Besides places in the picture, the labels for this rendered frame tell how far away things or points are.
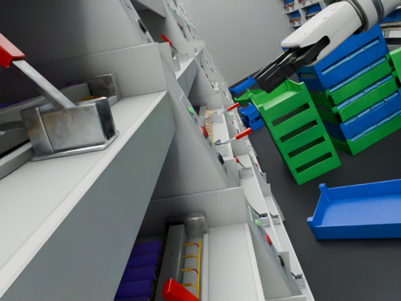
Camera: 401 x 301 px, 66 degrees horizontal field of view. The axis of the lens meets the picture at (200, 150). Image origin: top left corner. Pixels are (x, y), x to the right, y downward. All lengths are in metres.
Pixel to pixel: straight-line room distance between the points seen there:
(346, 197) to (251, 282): 0.94
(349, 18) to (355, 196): 0.79
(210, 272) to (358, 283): 0.67
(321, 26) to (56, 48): 0.36
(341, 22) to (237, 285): 0.40
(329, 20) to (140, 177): 0.41
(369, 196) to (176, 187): 0.92
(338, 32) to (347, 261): 0.68
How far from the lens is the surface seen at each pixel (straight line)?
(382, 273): 0.98
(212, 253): 0.36
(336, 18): 0.53
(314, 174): 1.42
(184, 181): 0.38
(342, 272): 1.01
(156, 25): 1.05
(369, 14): 0.56
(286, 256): 0.57
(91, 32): 0.36
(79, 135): 0.17
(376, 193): 1.20
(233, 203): 0.39
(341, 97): 1.39
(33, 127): 0.18
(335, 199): 1.25
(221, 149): 0.62
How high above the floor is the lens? 0.72
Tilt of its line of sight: 16 degrees down
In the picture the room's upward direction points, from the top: 31 degrees counter-clockwise
